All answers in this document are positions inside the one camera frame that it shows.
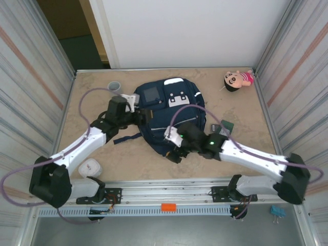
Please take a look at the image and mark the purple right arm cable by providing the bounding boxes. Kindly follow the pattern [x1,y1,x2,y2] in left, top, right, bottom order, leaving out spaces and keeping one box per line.
[168,104,324,220]

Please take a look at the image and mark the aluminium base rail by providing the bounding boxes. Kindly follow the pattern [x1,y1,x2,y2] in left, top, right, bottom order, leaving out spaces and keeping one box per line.
[30,179,305,207]

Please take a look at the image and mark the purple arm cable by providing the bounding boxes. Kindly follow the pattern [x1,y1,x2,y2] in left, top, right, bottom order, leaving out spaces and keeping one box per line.
[0,88,124,225]
[168,104,324,220]

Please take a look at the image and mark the white round container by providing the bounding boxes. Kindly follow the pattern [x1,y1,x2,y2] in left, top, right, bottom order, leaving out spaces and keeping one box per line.
[78,158,103,178]

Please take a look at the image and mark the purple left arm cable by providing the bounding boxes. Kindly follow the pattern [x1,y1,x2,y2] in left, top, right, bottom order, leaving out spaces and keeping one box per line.
[0,88,124,225]

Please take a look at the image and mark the aluminium frame post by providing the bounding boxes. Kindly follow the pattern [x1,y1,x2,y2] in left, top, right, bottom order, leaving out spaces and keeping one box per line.
[30,0,77,79]
[254,0,303,76]

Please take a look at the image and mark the blue binder clip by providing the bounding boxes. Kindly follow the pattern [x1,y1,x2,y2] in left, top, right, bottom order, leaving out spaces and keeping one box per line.
[270,204,286,225]

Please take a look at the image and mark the grey slotted cable duct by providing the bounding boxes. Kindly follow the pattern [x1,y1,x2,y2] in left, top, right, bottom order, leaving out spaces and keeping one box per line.
[37,206,233,218]

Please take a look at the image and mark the white door frame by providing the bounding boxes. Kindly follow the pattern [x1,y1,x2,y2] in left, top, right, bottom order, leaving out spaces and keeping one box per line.
[88,0,121,69]

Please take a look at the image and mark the grey plastic cup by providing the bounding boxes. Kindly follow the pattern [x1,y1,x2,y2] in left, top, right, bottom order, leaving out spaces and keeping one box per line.
[107,80,124,97]

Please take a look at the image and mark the grey metal shelf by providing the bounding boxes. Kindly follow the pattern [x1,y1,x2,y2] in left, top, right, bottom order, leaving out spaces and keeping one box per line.
[30,217,307,246]

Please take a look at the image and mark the plush doll with pink shirt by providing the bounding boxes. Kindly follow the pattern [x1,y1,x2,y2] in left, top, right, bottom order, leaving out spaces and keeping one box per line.
[219,69,255,93]

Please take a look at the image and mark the aluminium table edge bar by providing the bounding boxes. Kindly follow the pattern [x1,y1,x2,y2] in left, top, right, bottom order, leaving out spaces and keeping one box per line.
[75,67,257,75]

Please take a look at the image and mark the navy blue student backpack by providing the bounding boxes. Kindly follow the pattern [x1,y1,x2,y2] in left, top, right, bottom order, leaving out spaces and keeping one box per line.
[112,78,207,163]

